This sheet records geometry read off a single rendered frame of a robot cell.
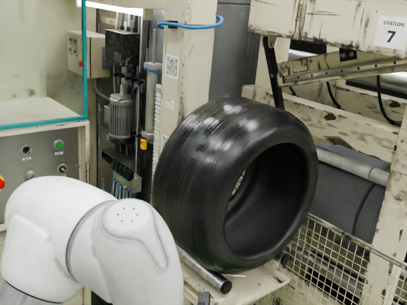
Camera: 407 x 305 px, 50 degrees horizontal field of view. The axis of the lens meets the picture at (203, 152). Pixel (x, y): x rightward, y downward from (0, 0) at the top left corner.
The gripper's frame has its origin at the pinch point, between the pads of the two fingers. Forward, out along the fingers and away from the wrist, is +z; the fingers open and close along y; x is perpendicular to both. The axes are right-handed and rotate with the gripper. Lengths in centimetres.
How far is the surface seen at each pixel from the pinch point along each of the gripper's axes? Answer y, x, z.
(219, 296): 18.6, -2.3, 13.6
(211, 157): -25.5, 7.7, 29.0
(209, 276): 14.4, -4.7, 18.1
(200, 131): -27.4, 4.3, 39.0
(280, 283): 38.1, 13.4, 28.4
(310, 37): -33, 39, 68
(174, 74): -32, -7, 68
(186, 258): 14.3, -13.5, 26.3
